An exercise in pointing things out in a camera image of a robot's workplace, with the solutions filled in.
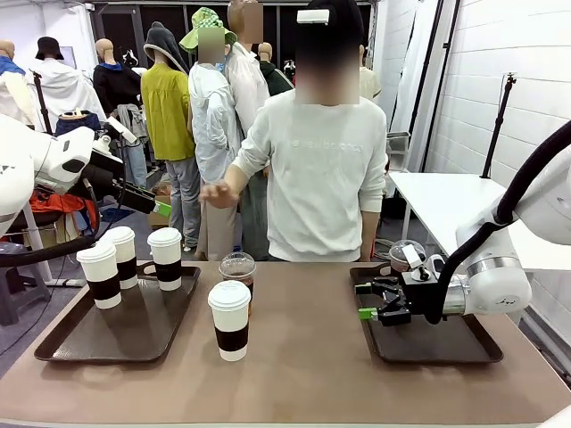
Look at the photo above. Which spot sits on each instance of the mannequin in cream top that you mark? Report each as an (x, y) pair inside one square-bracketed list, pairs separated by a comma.
[(370, 82)]

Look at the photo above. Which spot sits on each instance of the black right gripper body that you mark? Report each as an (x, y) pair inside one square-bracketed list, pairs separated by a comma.
[(417, 292)]

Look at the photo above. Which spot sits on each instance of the person's right forearm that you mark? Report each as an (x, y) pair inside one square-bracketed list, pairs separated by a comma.
[(235, 180)]

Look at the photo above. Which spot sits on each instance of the mannequin in black top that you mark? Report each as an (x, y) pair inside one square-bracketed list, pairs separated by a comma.
[(111, 84)]

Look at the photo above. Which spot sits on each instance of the white head-mounted camera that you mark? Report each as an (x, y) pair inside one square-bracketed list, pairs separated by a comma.
[(313, 17)]

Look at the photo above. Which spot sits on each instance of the white paper cup black sleeve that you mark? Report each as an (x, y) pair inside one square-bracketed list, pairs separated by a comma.
[(100, 276), (229, 321), (165, 256), (126, 249)]

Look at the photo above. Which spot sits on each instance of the orange cloth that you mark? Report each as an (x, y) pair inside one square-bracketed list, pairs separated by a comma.
[(67, 205)]

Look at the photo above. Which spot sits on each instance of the black tripod pole with clamp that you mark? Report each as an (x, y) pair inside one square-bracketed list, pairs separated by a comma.
[(497, 129)]

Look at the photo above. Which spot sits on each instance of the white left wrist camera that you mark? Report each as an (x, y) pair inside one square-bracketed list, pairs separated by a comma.
[(120, 129)]

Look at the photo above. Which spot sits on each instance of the brown plastic serving tray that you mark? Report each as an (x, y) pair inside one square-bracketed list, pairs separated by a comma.
[(134, 330), (424, 343)]

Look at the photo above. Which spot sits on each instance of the mannequin in yellow top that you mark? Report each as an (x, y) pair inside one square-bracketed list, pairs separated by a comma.
[(167, 111)]

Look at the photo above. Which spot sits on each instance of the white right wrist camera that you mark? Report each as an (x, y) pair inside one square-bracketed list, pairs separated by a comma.
[(412, 256)]

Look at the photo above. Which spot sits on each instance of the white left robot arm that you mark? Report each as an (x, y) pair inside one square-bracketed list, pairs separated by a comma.
[(13, 178)]

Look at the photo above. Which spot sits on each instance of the grey knit hood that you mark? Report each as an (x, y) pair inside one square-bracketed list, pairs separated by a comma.
[(160, 40)]

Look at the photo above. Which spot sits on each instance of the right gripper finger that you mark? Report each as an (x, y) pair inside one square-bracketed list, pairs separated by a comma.
[(392, 314), (386, 285)]

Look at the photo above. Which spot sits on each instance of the person's right hand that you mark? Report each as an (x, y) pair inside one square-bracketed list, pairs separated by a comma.
[(218, 196)]

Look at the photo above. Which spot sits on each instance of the mannequin in dark green hoodie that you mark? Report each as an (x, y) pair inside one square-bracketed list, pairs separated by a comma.
[(274, 76)]

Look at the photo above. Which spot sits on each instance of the person in white sweatshirt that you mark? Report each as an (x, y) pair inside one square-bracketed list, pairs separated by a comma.
[(321, 178)]

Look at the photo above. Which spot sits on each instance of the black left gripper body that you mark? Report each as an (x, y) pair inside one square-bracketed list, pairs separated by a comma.
[(103, 180)]

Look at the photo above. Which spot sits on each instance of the green checked sun hat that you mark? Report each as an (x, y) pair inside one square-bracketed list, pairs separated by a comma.
[(203, 20)]

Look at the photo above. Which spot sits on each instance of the white folding table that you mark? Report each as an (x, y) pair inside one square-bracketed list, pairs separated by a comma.
[(446, 200)]

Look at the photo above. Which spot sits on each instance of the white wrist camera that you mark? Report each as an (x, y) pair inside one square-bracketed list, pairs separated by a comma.
[(120, 129), (412, 256)]

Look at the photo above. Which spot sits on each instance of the mannequin in white cape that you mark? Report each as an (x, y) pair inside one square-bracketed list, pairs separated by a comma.
[(67, 89)]

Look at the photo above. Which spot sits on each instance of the clear dome-lid iced coffee cup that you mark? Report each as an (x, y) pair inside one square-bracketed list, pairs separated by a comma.
[(237, 269), (397, 256)]

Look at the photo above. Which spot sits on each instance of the person's left forearm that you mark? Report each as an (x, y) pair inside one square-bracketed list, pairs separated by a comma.
[(366, 232)]

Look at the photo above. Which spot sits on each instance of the cardboard box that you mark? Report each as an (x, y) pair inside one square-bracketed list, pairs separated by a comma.
[(155, 222)]

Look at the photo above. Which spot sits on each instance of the mannequin with blue scarf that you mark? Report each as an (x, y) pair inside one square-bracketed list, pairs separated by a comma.
[(13, 98)]

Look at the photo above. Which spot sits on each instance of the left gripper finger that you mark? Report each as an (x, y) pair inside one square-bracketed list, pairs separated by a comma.
[(134, 189), (151, 206)]

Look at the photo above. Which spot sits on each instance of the white table with white leg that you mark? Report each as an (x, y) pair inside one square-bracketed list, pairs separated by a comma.
[(38, 249)]

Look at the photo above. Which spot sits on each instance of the black bucket hat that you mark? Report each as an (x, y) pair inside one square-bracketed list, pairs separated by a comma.
[(49, 46)]

